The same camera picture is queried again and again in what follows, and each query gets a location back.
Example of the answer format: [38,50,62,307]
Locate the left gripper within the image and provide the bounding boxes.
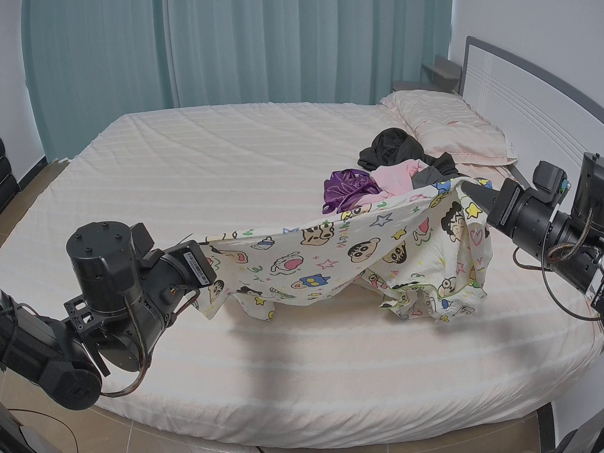
[141,240,218,308]

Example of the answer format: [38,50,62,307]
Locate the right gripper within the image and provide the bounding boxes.
[460,179,566,259]

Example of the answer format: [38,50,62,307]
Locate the white printed pyjama top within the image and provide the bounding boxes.
[193,177,494,324]

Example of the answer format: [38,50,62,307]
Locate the pile of clothes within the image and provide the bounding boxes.
[322,128,473,216]

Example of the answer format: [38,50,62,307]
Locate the bed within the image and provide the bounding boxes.
[0,36,604,449]

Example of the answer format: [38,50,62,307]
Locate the grey bedside table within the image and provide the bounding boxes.
[392,55,462,95]

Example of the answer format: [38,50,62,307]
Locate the blue-green curtain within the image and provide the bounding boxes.
[23,0,454,159]

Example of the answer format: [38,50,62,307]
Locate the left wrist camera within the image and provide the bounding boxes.
[131,223,156,259]

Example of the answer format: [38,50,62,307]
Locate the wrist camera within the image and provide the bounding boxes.
[131,223,156,259]
[533,161,568,204]

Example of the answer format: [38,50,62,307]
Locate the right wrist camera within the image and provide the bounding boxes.
[533,161,568,204]

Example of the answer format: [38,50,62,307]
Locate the black cable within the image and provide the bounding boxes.
[7,409,81,453]
[513,247,604,322]

